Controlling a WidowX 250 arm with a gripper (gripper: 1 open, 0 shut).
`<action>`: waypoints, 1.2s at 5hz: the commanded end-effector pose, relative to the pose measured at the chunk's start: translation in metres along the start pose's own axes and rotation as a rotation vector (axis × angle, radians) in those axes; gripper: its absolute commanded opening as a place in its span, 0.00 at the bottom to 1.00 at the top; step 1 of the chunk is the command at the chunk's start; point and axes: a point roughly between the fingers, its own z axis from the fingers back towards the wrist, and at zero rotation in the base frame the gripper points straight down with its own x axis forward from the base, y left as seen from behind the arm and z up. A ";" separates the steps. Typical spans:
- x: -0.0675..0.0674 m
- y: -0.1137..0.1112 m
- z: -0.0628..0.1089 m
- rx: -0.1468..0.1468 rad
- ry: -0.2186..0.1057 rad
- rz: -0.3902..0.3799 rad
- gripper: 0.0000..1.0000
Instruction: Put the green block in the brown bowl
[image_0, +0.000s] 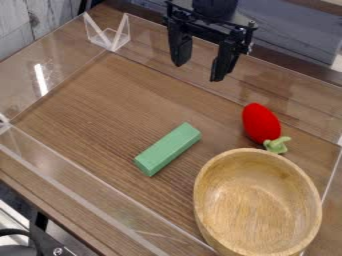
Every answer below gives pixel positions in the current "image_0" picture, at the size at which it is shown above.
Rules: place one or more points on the clear acrylic corner bracket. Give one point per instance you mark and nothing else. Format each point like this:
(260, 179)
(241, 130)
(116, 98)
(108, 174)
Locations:
(109, 38)

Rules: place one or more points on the light wooden bowl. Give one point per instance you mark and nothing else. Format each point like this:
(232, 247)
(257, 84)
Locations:
(257, 204)

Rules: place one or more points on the black table leg bracket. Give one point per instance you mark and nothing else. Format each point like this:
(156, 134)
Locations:
(47, 245)

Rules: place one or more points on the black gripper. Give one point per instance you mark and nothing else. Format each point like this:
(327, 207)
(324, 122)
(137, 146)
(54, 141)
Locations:
(212, 20)

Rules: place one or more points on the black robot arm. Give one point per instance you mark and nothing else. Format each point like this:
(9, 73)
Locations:
(214, 21)

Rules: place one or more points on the red toy strawberry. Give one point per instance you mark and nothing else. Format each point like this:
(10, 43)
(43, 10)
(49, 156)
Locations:
(264, 129)

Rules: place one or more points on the green rectangular block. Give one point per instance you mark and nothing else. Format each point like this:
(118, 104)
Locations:
(168, 149)

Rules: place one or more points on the clear acrylic tray wall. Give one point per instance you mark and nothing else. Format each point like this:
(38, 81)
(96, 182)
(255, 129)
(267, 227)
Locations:
(114, 223)

